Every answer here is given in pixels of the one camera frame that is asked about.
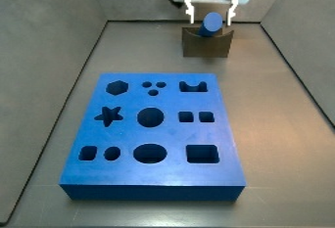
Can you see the blue cylinder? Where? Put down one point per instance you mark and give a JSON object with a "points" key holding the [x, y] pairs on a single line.
{"points": [[212, 24]]}

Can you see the black curved cradle stand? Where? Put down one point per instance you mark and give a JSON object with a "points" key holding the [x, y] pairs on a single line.
{"points": [[206, 47]]}

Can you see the blue shape sorter block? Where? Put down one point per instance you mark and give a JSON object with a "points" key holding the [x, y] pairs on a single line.
{"points": [[156, 141]]}

